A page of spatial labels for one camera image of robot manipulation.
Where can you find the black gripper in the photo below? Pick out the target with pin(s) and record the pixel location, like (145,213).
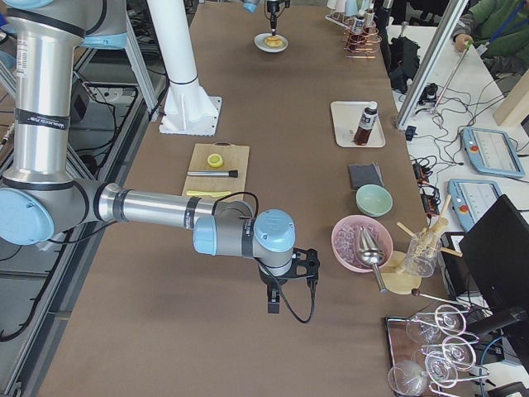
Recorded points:
(273,7)
(270,283)

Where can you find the glazed twisted donut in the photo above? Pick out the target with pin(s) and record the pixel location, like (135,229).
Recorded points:
(273,41)

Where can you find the white round plate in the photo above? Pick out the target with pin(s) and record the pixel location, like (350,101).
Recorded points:
(259,41)

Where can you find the cream rabbit serving tray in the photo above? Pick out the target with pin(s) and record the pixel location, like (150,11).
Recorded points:
(346,118)

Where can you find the dark tea bottle on tray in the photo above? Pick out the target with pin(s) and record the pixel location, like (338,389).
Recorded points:
(366,124)

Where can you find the black tray with glasses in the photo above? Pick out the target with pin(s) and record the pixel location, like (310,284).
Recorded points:
(401,347)

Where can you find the tea bottle in rack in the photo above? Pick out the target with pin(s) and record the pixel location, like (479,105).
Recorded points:
(363,22)

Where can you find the pink ice bowl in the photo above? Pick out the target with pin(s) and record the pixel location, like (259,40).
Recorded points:
(345,237)

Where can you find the steel ice scoop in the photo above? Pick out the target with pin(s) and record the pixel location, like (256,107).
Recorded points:
(370,254)

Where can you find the round wooden stand base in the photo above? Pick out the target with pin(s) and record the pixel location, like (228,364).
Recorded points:
(395,276)

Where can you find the yellow plastic knife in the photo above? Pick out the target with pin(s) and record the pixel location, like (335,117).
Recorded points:
(212,194)

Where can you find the steel muddler black tip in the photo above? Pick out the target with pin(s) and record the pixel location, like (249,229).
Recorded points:
(214,173)

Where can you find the half lemon slice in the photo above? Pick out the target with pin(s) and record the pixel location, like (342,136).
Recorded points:
(215,160)

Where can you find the wine glass upper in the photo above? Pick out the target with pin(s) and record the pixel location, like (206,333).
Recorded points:
(421,328)

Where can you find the wine glass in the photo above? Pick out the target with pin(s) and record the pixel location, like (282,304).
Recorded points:
(440,370)
(408,378)
(458,352)
(450,320)
(421,328)

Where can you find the mint green bowl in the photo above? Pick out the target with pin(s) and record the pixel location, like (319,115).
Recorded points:
(373,200)

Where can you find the wine glass front left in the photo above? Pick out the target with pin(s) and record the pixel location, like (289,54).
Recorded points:
(408,378)

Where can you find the grey folded cloth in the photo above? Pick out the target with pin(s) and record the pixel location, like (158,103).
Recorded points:
(361,175)

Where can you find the clear glass mug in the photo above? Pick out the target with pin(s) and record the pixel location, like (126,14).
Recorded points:
(421,257)

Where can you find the wooden cup tree stand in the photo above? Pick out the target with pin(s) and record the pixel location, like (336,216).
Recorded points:
(438,228)

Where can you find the wine glass far top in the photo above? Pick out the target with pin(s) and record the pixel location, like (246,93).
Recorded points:
(450,320)

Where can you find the wine glass lower right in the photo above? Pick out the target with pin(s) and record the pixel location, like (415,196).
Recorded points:
(440,370)

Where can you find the wine glass middle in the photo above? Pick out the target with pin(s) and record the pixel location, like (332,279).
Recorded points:
(458,352)

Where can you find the near blue teach pendant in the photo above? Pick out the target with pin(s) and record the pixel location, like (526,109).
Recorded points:
(471,199)

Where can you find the blue teach pendant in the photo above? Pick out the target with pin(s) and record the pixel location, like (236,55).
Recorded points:
(491,152)
(471,199)

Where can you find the person in green jacket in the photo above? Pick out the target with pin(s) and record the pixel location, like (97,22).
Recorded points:
(498,28)

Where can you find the black monitor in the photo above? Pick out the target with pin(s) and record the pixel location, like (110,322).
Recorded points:
(495,250)

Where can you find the far blue teach pendant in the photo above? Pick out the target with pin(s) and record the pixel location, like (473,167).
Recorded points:
(491,152)

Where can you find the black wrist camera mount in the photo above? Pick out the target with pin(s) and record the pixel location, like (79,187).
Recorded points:
(305,265)

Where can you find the copper wire bottle rack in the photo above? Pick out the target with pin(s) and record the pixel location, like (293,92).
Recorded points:
(361,47)

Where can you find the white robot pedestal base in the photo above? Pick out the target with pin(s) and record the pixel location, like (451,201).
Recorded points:
(188,109)

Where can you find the aluminium frame post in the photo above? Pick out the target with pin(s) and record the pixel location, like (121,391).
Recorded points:
(447,24)

